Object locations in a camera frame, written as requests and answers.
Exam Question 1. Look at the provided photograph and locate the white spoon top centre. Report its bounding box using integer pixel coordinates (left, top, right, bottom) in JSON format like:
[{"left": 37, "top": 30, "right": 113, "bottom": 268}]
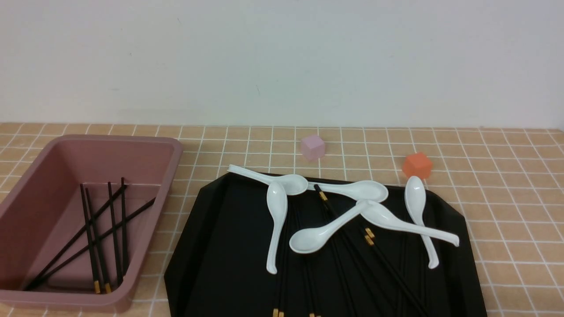
[{"left": 308, "top": 180, "right": 389, "bottom": 203}]

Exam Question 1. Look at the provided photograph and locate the pink cube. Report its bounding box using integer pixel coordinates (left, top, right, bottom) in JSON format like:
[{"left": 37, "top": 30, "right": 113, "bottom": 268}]
[{"left": 300, "top": 134, "right": 326, "bottom": 161}]

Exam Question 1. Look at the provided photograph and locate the black chopstick gold band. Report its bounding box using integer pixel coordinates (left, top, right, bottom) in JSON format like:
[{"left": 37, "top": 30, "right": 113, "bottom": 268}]
[{"left": 314, "top": 184, "right": 375, "bottom": 317}]

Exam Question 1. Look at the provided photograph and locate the pink plastic bin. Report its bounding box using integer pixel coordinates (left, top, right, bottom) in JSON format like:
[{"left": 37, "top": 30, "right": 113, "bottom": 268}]
[{"left": 0, "top": 135, "right": 182, "bottom": 313}]

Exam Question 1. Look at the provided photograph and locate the black chopstick gold tip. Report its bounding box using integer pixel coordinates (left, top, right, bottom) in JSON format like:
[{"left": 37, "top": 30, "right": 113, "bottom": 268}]
[
  {"left": 364, "top": 234, "right": 420, "bottom": 317},
  {"left": 272, "top": 211, "right": 291, "bottom": 317},
  {"left": 363, "top": 227, "right": 430, "bottom": 317},
  {"left": 278, "top": 211, "right": 295, "bottom": 317}
]

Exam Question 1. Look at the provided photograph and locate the white spoon left vertical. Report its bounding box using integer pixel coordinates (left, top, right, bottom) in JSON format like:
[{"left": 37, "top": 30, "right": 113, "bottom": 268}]
[{"left": 266, "top": 182, "right": 288, "bottom": 275}]

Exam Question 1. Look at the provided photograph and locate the white spoon diagonal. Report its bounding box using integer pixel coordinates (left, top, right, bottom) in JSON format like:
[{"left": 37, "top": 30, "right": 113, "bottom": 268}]
[{"left": 289, "top": 200, "right": 371, "bottom": 254}]

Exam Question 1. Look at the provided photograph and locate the white spoon far right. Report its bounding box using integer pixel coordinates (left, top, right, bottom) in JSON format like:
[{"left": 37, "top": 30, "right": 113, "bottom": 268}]
[{"left": 404, "top": 175, "right": 439, "bottom": 269}]

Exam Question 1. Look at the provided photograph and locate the black chopstick in bin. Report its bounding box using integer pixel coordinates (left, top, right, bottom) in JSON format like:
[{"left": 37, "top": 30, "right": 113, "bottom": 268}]
[
  {"left": 24, "top": 197, "right": 156, "bottom": 291},
  {"left": 79, "top": 183, "right": 101, "bottom": 294},
  {"left": 107, "top": 182, "right": 123, "bottom": 287},
  {"left": 24, "top": 185, "right": 127, "bottom": 291},
  {"left": 121, "top": 177, "right": 129, "bottom": 276},
  {"left": 85, "top": 188, "right": 111, "bottom": 294}
]

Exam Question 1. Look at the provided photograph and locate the white spoon right long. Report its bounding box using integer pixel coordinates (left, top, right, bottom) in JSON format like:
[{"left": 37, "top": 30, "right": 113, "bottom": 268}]
[{"left": 356, "top": 200, "right": 460, "bottom": 247}]

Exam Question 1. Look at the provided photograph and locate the orange cube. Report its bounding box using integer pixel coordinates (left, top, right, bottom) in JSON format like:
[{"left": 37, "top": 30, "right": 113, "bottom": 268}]
[{"left": 401, "top": 152, "right": 433, "bottom": 179}]

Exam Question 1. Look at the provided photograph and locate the white spoon top left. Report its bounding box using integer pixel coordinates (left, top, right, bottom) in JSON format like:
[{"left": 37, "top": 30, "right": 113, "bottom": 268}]
[{"left": 228, "top": 165, "right": 308, "bottom": 196}]

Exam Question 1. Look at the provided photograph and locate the black tray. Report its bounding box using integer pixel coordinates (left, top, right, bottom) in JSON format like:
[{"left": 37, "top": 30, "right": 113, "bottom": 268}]
[{"left": 164, "top": 174, "right": 487, "bottom": 317}]

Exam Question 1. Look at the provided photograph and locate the black chopstick on tray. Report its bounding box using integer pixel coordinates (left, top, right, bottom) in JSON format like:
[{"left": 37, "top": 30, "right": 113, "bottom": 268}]
[{"left": 294, "top": 207, "right": 321, "bottom": 317}]

